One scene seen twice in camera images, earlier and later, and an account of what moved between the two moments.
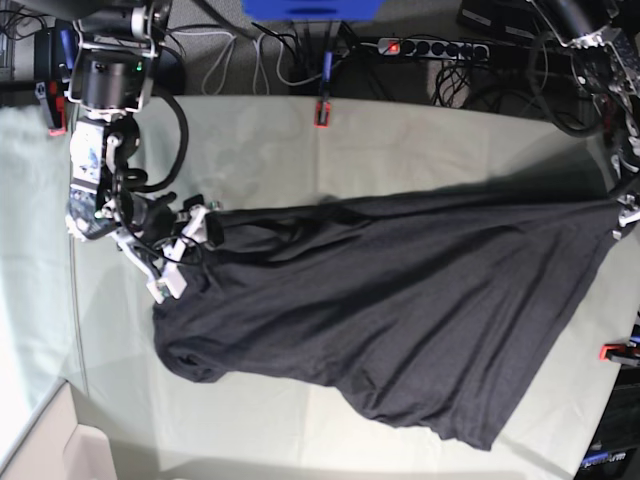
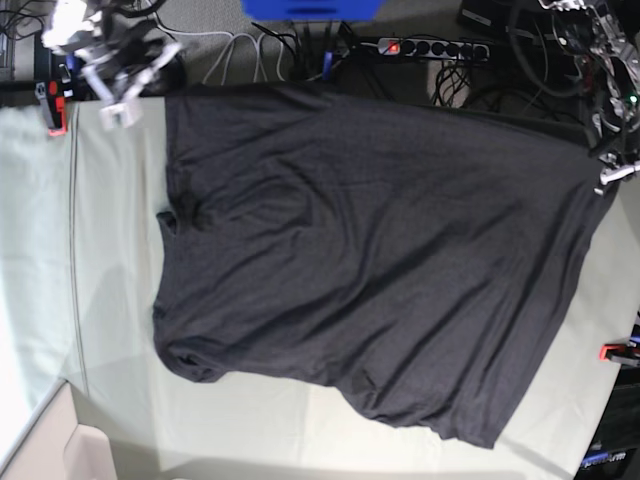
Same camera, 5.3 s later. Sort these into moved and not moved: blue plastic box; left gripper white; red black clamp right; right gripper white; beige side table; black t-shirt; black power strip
Moved: black t-shirt; left gripper white; right gripper white
Not moved: beige side table; red black clamp right; blue plastic box; black power strip
